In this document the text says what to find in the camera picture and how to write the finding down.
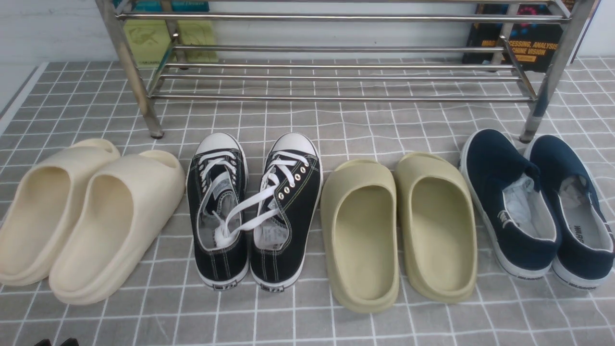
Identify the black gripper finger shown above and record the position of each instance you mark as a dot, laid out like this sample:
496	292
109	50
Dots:
70	342

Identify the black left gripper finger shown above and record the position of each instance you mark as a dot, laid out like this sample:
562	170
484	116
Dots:
44	342

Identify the navy slip-on shoe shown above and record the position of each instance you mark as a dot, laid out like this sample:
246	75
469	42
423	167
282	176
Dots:
508	194
585	255

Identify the silver metal shoe rack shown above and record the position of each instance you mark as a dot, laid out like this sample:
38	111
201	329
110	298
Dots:
504	66

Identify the cream slipper far left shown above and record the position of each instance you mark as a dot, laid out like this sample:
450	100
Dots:
46	206

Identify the cream slipper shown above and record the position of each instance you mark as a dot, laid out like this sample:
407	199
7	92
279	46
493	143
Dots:
46	206
127	204

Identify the black canvas sneaker left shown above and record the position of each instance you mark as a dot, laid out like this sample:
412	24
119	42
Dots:
216	183

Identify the black canvas sneaker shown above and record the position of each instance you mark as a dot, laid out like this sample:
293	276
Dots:
286	203
216	183

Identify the black canvas sneaker right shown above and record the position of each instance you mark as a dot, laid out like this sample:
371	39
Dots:
286	203

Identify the yellow green book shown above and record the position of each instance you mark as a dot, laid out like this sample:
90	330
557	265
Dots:
149	39

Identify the olive green slipper left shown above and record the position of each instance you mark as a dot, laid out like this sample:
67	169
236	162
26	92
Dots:
359	228

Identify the olive green slipper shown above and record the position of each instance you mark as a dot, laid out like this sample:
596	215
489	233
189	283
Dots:
359	228
437	221

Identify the olive green slipper right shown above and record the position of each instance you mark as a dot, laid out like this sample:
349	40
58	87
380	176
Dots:
437	221

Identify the black image processing book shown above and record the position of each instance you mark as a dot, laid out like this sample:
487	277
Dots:
533	44

